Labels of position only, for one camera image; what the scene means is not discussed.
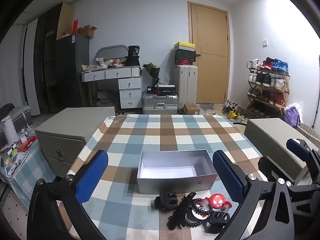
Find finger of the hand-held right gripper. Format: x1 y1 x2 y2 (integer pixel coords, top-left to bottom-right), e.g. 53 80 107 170
286 138 320 180
257 156 320 240

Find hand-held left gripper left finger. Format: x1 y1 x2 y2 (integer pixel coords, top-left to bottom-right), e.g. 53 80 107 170
26 150 109 240

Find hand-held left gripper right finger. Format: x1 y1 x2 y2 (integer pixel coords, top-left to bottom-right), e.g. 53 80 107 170
212 150 295 240

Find red and clear plastic charm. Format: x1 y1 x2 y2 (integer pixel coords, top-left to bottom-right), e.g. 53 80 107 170
209 193 234 210

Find silver cardboard box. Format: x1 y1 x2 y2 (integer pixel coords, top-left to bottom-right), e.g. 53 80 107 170
137 149 218 195

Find black bead bracelet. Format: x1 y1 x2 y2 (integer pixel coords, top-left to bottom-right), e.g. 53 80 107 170
186 198 213 228

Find small black hair claw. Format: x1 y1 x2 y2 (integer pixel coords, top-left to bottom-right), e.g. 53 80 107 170
155 192 178 212

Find wicker basket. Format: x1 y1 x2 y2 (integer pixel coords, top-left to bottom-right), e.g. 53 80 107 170
296 122 320 143

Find purple bag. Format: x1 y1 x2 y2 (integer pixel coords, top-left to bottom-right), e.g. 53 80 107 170
284 104 300 128

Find grey cabinet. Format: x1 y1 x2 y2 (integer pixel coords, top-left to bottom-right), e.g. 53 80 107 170
34 107 116 178
244 118 315 185

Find white orange hair accessory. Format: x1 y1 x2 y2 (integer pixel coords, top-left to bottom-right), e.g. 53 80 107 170
191 203 209 215

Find long black hair claw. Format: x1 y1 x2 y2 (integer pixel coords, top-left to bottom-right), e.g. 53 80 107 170
168 192 198 230

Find pile of loose sneakers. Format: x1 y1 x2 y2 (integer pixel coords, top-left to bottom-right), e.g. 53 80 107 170
222 100 248 123

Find wooden shoe rack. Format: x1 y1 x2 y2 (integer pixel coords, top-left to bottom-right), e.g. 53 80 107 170
246 65 290 119

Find blue checked side table cloth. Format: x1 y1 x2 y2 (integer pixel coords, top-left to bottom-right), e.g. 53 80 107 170
0 130 54 205

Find checkered tablecloth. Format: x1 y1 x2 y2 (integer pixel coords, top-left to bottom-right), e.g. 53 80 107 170
51 114 265 240

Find rows of racked shoes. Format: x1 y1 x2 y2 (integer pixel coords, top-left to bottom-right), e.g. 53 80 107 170
246 57 289 108

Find brown cardboard box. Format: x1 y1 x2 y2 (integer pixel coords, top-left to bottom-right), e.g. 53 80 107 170
184 103 200 115

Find pile of colourful packets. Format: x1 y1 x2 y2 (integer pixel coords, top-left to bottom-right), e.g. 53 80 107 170
0 129 38 165

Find silver suitcase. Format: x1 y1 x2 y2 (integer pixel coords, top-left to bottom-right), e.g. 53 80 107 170
142 91 179 115

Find white desk with drawers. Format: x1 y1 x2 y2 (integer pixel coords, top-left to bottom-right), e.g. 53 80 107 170
81 66 143 109

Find beige suitcase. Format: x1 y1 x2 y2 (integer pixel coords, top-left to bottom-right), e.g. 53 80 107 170
173 64 198 110

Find wooden door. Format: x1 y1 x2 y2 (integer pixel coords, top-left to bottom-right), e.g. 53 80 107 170
187 1 230 104

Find black box with red trim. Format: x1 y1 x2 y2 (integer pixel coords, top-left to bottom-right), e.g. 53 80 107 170
155 85 177 96

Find black refrigerator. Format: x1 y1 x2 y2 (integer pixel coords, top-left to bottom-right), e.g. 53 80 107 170
55 33 90 108

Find pile of desk clutter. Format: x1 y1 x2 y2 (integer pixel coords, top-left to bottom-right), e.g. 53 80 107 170
96 58 127 68

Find white plastic bag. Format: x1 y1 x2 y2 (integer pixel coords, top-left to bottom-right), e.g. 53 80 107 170
157 75 171 86

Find dark wardrobe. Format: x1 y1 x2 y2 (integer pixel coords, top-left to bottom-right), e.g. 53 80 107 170
34 2 74 115

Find dark wrapped flower bouquet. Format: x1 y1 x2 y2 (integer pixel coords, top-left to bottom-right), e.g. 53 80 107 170
143 62 161 87

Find red and black shoe box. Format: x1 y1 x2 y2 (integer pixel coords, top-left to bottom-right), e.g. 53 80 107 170
174 58 195 66

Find white curtain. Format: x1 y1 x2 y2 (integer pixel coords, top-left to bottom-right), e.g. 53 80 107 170
0 21 40 117

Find arched grey mirror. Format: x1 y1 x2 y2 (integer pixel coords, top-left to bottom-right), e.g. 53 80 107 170
95 44 128 64

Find black paper bag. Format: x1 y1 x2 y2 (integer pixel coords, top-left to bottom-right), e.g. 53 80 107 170
124 45 141 67

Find open cardboard boxes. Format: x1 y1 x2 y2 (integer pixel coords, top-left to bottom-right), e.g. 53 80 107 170
77 25 98 39

